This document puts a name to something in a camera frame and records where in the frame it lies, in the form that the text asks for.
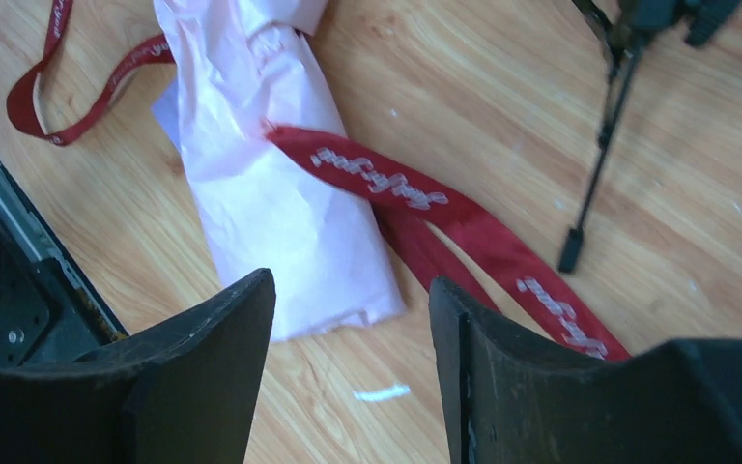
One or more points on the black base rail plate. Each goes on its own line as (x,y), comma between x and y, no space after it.
(49,310)

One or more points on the black microphone tripod stand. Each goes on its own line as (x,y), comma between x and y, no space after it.
(624,42)

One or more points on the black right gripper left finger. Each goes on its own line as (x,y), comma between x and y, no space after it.
(182,391)

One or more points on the dark red printed ribbon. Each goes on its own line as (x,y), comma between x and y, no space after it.
(416,215)

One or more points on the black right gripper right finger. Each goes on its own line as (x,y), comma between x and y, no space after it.
(510,395)

